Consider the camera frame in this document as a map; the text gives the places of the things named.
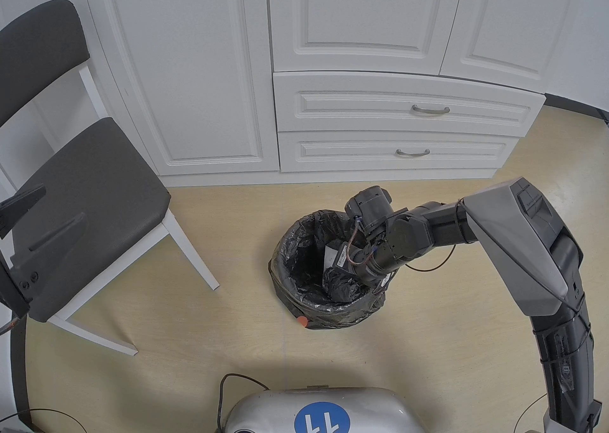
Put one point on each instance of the white paper scrap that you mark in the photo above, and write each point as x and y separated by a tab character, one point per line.
329	260

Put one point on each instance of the white wardrobe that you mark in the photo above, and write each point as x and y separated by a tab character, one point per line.
361	41

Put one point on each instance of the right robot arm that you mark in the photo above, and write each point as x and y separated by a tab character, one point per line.
518	241

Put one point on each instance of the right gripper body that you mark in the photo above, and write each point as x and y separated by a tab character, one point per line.
366	264

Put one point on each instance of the black plastic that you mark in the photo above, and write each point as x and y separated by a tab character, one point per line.
345	288

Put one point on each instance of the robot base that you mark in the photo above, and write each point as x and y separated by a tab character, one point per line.
371	409

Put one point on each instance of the black plastic bag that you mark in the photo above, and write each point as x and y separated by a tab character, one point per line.
290	279

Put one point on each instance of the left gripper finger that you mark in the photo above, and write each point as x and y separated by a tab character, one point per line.
28	269
19	210

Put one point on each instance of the dark grey white chair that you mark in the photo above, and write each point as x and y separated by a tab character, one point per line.
109	174

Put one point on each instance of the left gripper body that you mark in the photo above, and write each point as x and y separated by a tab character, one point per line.
14	298

